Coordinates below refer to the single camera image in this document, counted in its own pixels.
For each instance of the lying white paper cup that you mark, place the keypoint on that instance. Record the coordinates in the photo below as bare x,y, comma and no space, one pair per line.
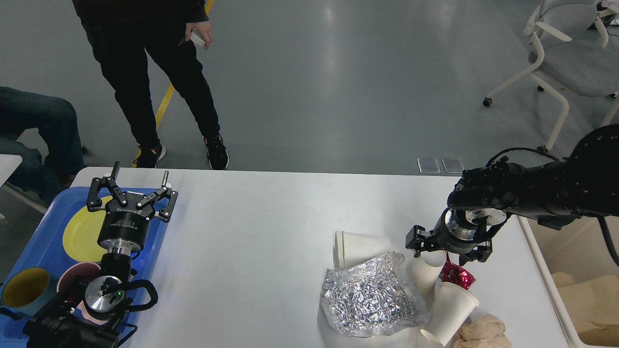
351,249

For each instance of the crumpled aluminium foil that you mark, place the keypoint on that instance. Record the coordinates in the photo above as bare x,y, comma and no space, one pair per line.
372,298

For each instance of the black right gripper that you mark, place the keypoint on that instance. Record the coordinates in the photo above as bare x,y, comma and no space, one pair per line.
452,233

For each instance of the grey office chair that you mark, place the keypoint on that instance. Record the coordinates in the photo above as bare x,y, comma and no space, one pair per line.
570,47

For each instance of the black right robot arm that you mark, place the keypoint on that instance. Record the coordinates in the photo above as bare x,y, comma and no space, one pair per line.
585,184

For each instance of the teal mug yellow inside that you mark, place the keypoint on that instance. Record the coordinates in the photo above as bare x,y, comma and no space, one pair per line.
27,292

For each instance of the white table edge left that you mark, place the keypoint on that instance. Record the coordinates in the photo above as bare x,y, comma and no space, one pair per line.
8,165

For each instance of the crumpled brown paper front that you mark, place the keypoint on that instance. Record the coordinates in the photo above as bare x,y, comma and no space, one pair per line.
486,332

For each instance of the white plastic bin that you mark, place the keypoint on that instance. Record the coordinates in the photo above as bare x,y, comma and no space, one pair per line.
579,251

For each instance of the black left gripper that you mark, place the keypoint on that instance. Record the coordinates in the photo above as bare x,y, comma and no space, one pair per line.
124,224

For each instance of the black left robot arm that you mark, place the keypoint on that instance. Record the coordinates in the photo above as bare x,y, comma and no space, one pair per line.
92,313

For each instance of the yellow plastic plate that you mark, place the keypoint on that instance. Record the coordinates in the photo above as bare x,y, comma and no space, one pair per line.
81,236

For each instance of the upright white paper cup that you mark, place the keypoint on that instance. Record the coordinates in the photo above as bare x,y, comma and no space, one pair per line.
423,271

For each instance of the front white paper cup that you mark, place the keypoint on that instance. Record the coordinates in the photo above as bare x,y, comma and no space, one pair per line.
452,306

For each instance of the crushed red can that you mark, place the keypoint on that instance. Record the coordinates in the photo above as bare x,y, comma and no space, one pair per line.
455,274

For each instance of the pink mug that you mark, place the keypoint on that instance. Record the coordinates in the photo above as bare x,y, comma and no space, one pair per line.
88,271

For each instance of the person in black trousers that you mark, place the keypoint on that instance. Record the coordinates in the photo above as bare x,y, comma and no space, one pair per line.
124,35

